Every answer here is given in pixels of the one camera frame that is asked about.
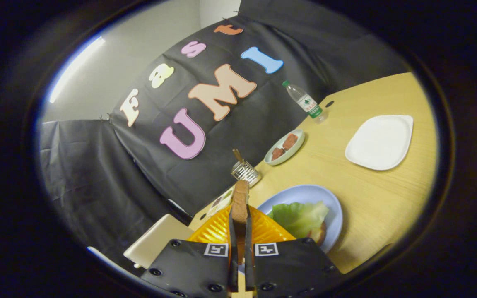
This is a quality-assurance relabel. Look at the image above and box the blue plate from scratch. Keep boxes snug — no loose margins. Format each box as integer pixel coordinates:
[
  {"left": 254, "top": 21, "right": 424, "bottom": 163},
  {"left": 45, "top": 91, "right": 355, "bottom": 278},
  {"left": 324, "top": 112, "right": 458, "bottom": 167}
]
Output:
[{"left": 257, "top": 184, "right": 343, "bottom": 254}]

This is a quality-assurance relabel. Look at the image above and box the toasted bread slice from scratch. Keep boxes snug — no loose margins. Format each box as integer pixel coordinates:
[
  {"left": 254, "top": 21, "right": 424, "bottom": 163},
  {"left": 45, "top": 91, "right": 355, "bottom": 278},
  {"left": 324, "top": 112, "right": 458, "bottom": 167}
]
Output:
[{"left": 230, "top": 180, "right": 251, "bottom": 265}]

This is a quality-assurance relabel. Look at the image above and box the black backdrop cloth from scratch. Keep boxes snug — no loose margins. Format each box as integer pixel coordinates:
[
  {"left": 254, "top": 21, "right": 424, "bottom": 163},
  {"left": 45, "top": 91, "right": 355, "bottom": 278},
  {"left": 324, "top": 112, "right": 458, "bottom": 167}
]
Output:
[{"left": 38, "top": 0, "right": 409, "bottom": 265}]

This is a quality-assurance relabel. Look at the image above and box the flat white bread slice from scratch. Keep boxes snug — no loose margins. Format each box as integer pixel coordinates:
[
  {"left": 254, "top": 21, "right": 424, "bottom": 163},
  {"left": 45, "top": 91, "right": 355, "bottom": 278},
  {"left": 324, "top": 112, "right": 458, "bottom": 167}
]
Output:
[{"left": 308, "top": 221, "right": 327, "bottom": 245}]

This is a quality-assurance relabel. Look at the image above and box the pale green plate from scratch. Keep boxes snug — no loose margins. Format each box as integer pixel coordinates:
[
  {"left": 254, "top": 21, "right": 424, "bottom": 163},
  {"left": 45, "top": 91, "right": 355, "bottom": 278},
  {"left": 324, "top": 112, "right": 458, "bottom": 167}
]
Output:
[{"left": 264, "top": 129, "right": 305, "bottom": 166}]

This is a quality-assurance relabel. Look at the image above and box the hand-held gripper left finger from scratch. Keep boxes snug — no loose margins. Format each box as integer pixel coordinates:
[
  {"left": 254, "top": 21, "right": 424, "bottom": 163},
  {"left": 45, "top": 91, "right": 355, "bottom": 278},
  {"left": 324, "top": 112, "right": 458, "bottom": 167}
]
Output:
[{"left": 141, "top": 205, "right": 239, "bottom": 298}]

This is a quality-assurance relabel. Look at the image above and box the green lettuce leaf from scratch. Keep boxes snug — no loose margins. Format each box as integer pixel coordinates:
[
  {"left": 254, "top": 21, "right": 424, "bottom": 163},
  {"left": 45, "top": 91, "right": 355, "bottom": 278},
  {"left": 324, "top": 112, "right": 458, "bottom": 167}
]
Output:
[{"left": 268, "top": 201, "right": 329, "bottom": 239}]

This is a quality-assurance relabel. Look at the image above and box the metal mesh utensil holder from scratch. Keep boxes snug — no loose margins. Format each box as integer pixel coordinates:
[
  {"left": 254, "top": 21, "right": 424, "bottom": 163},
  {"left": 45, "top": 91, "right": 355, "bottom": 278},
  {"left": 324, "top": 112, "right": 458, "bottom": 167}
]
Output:
[{"left": 231, "top": 161, "right": 261, "bottom": 187}]

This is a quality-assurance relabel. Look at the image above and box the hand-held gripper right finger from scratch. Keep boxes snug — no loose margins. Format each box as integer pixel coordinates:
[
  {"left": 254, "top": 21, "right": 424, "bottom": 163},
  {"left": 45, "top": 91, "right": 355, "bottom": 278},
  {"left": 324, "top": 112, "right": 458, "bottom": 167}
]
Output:
[{"left": 245, "top": 206, "right": 345, "bottom": 298}]

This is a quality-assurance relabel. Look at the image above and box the white toaster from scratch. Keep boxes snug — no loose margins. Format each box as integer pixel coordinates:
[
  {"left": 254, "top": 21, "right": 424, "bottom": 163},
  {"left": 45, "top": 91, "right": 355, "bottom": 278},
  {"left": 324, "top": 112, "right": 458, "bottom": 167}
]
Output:
[{"left": 123, "top": 214, "right": 194, "bottom": 269}]

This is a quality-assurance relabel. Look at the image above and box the white divided condiment dish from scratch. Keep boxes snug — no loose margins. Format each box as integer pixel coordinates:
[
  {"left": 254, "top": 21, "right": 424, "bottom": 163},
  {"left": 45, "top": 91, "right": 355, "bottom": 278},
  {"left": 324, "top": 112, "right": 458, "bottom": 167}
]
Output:
[{"left": 207, "top": 187, "right": 236, "bottom": 217}]

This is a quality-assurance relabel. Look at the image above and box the clear water bottle green cap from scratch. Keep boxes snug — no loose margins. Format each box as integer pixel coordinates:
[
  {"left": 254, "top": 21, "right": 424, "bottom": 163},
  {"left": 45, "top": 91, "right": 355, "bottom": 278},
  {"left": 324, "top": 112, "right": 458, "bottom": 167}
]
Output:
[{"left": 282, "top": 80, "right": 326, "bottom": 123}]

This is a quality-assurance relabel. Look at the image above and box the white square plate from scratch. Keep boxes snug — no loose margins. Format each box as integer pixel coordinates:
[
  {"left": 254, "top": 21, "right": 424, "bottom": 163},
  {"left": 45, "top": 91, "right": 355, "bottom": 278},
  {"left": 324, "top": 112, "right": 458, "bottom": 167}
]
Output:
[{"left": 344, "top": 115, "right": 414, "bottom": 171}]

